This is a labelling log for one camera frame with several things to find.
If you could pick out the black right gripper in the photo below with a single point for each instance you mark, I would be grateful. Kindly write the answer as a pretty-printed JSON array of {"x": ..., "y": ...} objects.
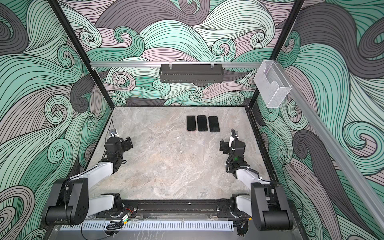
[{"x": 225, "y": 145}]

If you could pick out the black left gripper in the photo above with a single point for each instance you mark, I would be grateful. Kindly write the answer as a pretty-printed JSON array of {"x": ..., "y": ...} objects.
[{"x": 125, "y": 147}]

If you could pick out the black phone ribbed back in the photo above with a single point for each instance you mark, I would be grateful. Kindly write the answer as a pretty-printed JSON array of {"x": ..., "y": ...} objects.
[{"x": 191, "y": 123}]

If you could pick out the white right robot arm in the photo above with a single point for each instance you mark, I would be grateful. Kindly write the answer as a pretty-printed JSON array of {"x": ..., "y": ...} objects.
[{"x": 267, "y": 203}]

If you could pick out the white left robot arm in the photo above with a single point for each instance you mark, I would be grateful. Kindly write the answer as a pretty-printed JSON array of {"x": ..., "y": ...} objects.
[{"x": 69, "y": 202}]

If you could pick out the black phone glossy screen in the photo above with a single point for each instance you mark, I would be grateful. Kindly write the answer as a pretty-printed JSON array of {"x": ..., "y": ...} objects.
[{"x": 202, "y": 123}]

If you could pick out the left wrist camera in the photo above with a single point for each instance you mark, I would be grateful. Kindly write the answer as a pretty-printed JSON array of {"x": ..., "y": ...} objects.
[{"x": 113, "y": 145}]

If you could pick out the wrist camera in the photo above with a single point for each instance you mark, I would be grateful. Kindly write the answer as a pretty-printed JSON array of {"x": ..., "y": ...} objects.
[
  {"x": 237, "y": 148},
  {"x": 113, "y": 145}
]

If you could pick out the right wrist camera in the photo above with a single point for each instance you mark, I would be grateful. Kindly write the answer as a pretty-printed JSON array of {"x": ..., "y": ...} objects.
[{"x": 237, "y": 148}]

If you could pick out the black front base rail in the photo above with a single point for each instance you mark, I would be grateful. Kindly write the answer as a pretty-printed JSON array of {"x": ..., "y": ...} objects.
[{"x": 221, "y": 208}]

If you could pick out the clear plastic wall bin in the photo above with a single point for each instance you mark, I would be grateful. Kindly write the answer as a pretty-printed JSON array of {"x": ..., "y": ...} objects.
[{"x": 272, "y": 83}]

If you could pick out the white slotted cable duct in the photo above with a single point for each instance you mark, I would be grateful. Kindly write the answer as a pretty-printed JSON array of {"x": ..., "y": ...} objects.
[{"x": 157, "y": 226}]

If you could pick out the black wall tray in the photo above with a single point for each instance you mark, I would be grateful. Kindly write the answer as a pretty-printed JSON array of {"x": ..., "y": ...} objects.
[{"x": 191, "y": 74}]

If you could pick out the aluminium back wall rail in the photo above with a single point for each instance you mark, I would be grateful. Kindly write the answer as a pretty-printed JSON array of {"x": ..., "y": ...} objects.
[{"x": 133, "y": 64}]

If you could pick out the aluminium wall rail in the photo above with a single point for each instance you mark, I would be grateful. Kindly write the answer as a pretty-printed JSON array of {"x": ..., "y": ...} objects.
[
  {"x": 305, "y": 97},
  {"x": 133, "y": 64}
]

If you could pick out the aluminium right wall rail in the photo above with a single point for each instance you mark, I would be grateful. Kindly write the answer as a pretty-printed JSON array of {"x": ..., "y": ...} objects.
[{"x": 305, "y": 97}]

